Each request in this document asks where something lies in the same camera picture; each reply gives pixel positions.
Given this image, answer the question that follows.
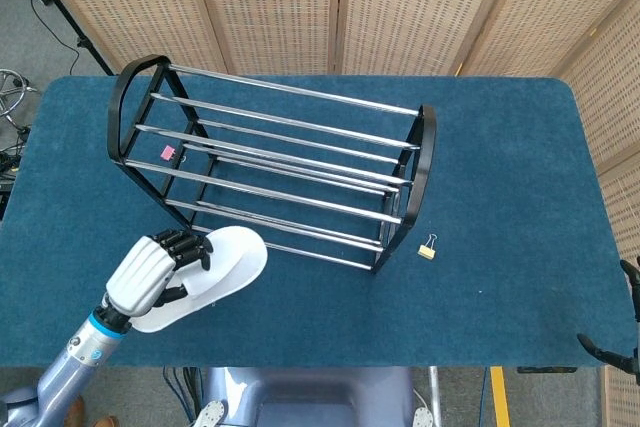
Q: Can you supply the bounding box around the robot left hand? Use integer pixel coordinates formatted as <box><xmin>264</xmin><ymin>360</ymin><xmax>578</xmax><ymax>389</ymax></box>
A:
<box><xmin>102</xmin><ymin>228</ymin><xmax>215</xmax><ymax>321</ymax></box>

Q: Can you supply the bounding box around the black and chrome shoe rack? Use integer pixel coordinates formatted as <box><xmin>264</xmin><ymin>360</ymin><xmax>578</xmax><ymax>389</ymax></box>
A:
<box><xmin>106</xmin><ymin>53</ymin><xmax>438</xmax><ymax>276</ymax></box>

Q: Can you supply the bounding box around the chrome chair base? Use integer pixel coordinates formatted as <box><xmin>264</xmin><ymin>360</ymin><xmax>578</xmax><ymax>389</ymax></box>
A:
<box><xmin>0</xmin><ymin>68</ymin><xmax>41</xmax><ymax>123</ymax></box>

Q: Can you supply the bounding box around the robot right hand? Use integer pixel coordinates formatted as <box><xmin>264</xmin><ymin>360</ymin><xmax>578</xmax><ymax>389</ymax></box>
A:
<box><xmin>577</xmin><ymin>255</ymin><xmax>640</xmax><ymax>376</ymax></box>

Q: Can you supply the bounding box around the woven wooden folding screen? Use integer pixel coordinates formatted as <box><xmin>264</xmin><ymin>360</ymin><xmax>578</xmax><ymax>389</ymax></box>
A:
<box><xmin>22</xmin><ymin>0</ymin><xmax>640</xmax><ymax>427</ymax></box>

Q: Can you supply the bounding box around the black cable bundle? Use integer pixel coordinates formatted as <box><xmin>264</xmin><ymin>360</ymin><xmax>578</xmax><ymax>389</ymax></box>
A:
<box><xmin>0</xmin><ymin>121</ymin><xmax>32</xmax><ymax>186</ymax></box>

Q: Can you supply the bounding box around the yellow binder clip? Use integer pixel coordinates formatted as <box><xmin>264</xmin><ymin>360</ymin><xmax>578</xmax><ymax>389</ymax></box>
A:
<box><xmin>417</xmin><ymin>233</ymin><xmax>438</xmax><ymax>262</ymax></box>

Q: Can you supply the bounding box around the blue carpet table cover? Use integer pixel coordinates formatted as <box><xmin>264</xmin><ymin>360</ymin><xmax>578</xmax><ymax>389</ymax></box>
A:
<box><xmin>0</xmin><ymin>75</ymin><xmax>640</xmax><ymax>368</ymax></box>

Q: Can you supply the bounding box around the yellow floor tape strip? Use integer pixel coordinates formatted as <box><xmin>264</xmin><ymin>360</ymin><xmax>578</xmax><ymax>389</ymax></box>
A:
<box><xmin>489</xmin><ymin>366</ymin><xmax>511</xmax><ymax>427</ymax></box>

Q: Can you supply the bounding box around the blue-grey robot torso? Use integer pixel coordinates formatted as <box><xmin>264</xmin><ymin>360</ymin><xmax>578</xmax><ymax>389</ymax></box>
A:
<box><xmin>192</xmin><ymin>366</ymin><xmax>436</xmax><ymax>427</ymax></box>

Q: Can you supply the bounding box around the black table bracket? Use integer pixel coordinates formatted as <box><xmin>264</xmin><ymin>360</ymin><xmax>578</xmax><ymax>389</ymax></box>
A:
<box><xmin>517</xmin><ymin>365</ymin><xmax>579</xmax><ymax>374</ymax></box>

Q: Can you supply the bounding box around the black stand leg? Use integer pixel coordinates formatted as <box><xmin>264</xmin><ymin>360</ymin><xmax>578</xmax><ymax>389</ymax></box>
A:
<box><xmin>12</xmin><ymin>0</ymin><xmax>115</xmax><ymax>76</ymax></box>

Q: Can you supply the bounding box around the white slipper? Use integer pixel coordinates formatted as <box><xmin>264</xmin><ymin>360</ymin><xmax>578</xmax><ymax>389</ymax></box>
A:
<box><xmin>130</xmin><ymin>225</ymin><xmax>269</xmax><ymax>334</ymax></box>

